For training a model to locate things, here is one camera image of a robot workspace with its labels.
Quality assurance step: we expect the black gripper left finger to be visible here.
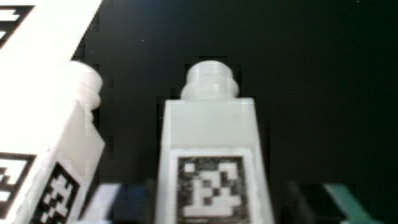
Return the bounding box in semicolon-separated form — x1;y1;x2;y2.
81;182;154;224

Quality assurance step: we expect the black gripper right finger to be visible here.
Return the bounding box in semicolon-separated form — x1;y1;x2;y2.
280;182;383;224

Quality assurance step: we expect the white table leg with tag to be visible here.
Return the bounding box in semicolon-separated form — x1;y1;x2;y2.
0;0;104;224
154;60;275;224

